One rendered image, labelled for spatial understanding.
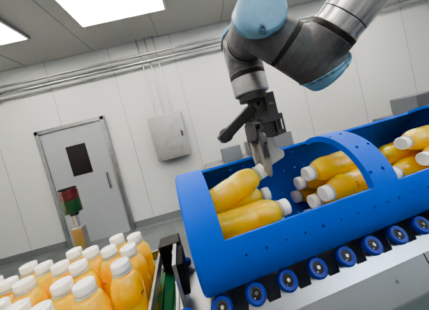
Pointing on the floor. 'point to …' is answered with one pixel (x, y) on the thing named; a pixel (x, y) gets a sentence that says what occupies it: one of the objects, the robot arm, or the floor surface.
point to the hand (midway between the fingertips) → (263, 171)
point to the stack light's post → (82, 236)
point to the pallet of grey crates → (406, 104)
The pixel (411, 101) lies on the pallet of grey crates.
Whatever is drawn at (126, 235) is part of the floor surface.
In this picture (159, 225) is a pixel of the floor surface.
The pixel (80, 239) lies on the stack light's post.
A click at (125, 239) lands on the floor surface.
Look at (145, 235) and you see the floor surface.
